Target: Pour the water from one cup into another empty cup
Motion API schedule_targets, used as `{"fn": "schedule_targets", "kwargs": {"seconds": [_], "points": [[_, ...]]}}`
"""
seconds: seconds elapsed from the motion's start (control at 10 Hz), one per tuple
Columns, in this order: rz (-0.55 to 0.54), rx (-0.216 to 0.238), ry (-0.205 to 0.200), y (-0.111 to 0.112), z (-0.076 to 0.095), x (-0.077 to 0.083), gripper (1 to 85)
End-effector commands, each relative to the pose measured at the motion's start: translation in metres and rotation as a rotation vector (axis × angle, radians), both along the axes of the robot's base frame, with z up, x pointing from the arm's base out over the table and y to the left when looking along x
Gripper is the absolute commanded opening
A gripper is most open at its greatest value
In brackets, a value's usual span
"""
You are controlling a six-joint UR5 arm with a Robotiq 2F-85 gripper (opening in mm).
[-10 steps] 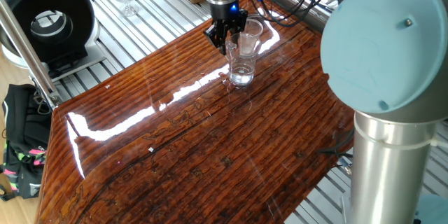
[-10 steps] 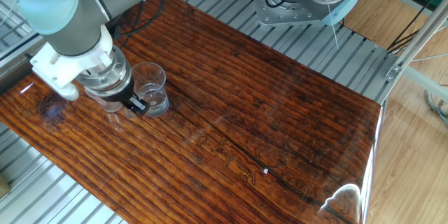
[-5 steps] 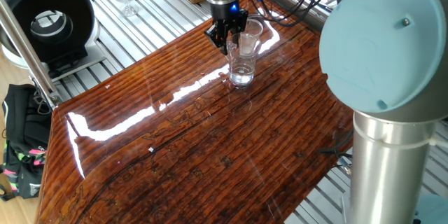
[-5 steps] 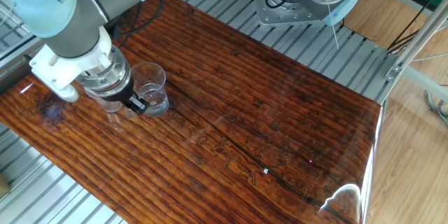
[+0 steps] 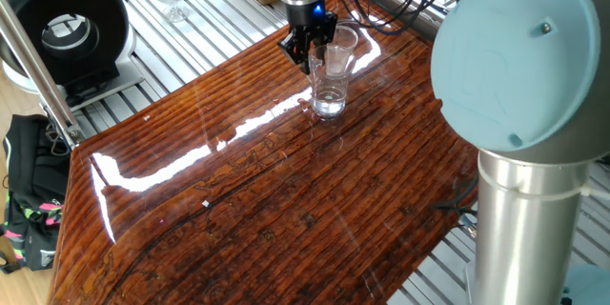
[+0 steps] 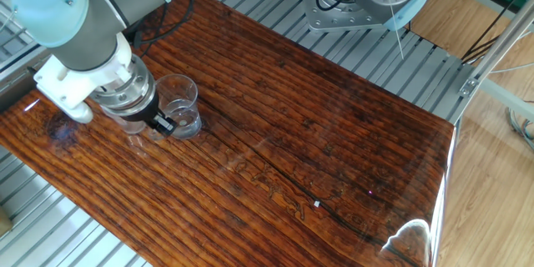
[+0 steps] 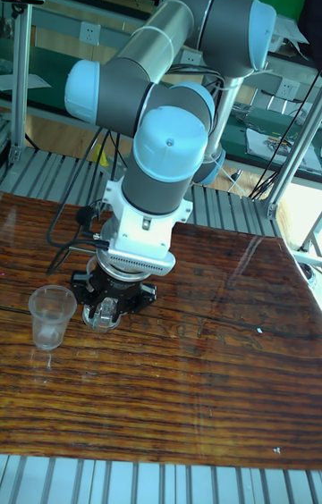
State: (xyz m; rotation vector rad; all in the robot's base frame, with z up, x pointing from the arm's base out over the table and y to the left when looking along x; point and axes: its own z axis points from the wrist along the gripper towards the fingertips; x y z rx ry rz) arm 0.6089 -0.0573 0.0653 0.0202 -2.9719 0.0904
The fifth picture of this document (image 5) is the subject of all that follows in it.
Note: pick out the glossy wood-grain table mat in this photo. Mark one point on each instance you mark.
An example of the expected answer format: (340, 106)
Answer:
(286, 200)

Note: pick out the silver metal pole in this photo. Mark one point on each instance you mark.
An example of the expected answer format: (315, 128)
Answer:
(38, 76)

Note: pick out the black bag pink green print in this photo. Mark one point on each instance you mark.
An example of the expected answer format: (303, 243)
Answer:
(33, 186)

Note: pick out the small clear plastic cup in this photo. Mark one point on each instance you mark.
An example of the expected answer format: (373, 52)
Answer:
(348, 38)

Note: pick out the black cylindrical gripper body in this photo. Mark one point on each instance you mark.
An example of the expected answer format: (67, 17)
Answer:
(305, 16)

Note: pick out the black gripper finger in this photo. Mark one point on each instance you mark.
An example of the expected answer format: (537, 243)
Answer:
(298, 45)
(324, 33)

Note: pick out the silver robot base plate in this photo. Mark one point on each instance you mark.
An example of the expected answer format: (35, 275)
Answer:
(469, 286)

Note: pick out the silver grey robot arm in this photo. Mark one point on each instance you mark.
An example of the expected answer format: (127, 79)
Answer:
(514, 67)

